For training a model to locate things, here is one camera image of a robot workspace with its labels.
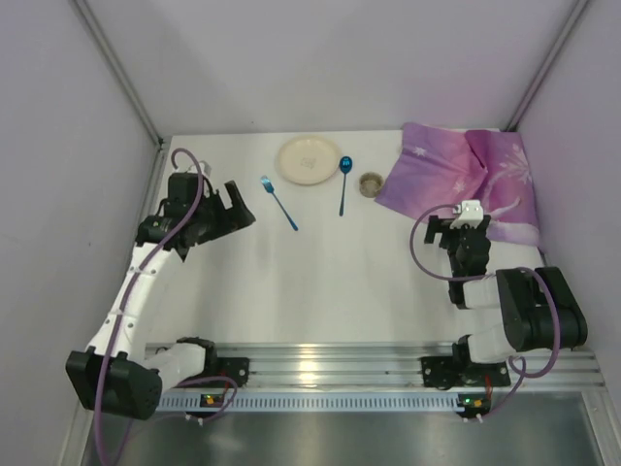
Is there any blue metallic fork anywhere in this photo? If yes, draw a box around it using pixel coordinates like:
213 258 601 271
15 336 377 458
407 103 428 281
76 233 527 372
260 176 299 231

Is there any purple printed placemat cloth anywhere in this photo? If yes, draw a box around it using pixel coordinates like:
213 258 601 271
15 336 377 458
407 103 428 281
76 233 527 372
376 122 539 247

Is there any cream round plate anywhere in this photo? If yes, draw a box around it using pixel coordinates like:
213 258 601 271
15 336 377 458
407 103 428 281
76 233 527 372
276 135 343 185

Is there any blue metallic spoon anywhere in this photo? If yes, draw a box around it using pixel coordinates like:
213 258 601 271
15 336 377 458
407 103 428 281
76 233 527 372
339 155 353 216

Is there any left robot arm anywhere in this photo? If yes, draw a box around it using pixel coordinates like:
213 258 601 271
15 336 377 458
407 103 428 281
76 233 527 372
65 172 255 420

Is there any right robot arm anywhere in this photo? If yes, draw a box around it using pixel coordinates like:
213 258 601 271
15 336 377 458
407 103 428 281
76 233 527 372
424 215 588 375

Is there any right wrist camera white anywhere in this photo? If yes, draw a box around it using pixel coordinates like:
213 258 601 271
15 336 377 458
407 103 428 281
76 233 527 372
449 199 485 229

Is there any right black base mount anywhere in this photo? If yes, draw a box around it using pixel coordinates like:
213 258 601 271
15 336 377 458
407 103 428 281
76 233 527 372
420 356 511 390

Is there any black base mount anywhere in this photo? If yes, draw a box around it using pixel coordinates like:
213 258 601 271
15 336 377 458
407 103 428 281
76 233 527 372
180 356 250 388
420 356 511 390

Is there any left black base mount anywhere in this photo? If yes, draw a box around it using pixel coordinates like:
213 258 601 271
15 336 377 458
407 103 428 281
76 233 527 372
180 356 250 388

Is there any aluminium mounting rail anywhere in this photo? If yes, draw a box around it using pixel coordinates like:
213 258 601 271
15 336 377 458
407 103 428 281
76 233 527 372
145 342 605 389

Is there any slotted cable duct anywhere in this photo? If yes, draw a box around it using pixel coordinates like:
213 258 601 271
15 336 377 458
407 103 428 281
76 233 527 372
156 391 489 413

